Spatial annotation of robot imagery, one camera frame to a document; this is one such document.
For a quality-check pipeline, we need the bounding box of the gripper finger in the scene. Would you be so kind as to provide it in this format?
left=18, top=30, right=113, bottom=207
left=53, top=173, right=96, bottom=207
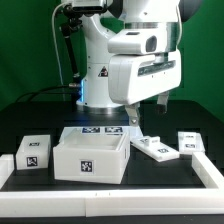
left=125, top=103, right=140, bottom=126
left=156, top=91, right=169, bottom=115

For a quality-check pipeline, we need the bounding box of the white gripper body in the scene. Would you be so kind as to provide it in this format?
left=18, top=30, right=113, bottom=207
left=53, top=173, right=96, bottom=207
left=108, top=50, right=181, bottom=105

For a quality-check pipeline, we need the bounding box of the white door panel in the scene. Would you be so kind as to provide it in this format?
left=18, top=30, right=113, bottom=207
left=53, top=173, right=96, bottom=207
left=131, top=136, right=180, bottom=162

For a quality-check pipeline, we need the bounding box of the white marker base plate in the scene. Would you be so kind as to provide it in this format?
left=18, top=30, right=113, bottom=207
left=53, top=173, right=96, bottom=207
left=59, top=126, right=143, bottom=142

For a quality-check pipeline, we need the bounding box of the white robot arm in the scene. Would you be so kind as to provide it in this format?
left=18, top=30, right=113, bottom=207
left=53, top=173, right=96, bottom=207
left=61, top=0, right=203, bottom=126

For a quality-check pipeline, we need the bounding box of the small white door part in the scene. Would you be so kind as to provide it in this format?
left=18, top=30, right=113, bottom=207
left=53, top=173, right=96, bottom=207
left=178, top=132, right=205, bottom=155

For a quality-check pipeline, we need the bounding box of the white cabinet body box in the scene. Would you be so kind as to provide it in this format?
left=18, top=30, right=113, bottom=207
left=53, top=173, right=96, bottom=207
left=53, top=131, right=130, bottom=184

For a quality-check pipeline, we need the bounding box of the white U-shaped frame fence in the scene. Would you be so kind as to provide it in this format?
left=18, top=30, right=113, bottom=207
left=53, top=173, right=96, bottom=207
left=0, top=152, right=224, bottom=218

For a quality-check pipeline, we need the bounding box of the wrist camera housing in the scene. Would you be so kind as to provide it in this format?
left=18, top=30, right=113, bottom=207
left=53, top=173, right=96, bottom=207
left=108, top=29, right=157, bottom=55

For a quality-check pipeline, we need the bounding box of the white cable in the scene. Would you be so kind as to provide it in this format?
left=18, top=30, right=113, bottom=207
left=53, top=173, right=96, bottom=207
left=51, top=1, right=73, bottom=101

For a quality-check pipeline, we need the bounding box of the small white box part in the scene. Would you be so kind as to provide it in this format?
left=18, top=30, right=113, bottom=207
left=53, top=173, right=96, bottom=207
left=16, top=135, right=51, bottom=170

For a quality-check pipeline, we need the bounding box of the black cable on table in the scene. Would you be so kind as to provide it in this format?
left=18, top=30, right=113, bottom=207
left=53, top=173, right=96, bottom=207
left=15, top=84, right=83, bottom=104

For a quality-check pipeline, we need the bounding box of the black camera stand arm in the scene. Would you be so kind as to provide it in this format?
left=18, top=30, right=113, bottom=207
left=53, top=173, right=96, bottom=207
left=60, top=4, right=82, bottom=83

